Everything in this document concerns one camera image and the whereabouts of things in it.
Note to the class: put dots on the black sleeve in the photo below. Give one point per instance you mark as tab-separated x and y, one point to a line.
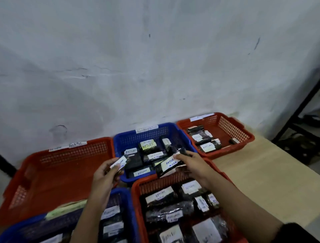
296	234

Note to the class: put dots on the person's left fingers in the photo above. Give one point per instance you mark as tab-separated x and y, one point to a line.
112	164

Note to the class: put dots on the black metal frame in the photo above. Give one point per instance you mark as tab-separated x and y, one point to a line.
298	110

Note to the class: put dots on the pale green paper basket tag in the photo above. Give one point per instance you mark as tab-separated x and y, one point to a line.
66	209

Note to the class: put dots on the tiny black box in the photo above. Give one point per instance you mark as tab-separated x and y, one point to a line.
234	141

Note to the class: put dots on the person's left hand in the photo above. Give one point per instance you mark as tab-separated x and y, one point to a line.
103	181

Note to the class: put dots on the black bar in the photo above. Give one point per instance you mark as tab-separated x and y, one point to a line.
6	164

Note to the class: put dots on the black parcel without label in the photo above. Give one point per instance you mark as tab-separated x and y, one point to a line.
196	129

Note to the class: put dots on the slim black parcel white label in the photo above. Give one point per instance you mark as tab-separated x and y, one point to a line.
122	162

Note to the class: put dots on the small red plastic basket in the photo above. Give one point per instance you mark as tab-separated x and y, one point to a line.
225	125

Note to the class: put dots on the person's right hand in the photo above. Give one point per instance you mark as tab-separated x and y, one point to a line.
197	169

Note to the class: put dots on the wide black parcel white label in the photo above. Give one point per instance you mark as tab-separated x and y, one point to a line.
168	165

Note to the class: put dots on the large empty red plastic basket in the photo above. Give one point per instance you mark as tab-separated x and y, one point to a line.
62	172

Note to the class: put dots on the white paper basket tag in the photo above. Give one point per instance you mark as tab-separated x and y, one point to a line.
55	148
147	129
202	117
77	144

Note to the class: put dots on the person's right forearm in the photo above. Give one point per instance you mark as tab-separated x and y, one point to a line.
240	210

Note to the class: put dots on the person's left forearm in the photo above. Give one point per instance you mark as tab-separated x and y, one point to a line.
87	220

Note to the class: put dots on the pile of black labelled packets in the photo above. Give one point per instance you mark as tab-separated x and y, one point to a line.
147	146
170	210

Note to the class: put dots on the small black parcel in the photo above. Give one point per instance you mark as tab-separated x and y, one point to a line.
184	151

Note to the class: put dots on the person's right thumb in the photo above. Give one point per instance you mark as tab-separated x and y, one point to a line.
183	170

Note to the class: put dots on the blue plastic basket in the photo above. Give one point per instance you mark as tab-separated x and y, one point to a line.
130	140
30	227

